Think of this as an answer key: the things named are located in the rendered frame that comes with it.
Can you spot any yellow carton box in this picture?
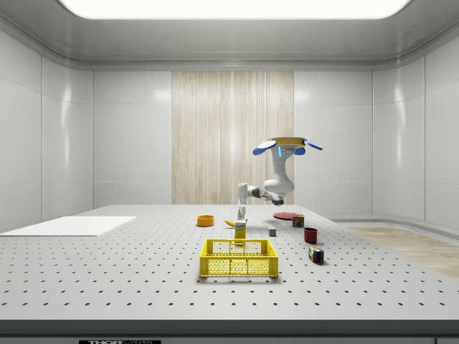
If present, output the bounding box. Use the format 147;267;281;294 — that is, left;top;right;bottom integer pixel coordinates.
234;219;247;247

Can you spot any red plate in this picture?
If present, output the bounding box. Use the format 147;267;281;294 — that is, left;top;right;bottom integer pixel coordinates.
272;211;306;221

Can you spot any yellow basket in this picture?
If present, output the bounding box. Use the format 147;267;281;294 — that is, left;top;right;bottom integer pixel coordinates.
199;238;280;279

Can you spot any puzzle cube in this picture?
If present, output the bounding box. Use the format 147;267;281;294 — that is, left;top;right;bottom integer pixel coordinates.
308;246;325;265

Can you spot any white board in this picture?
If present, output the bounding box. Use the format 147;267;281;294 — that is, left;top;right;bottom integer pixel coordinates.
0;215;138;237

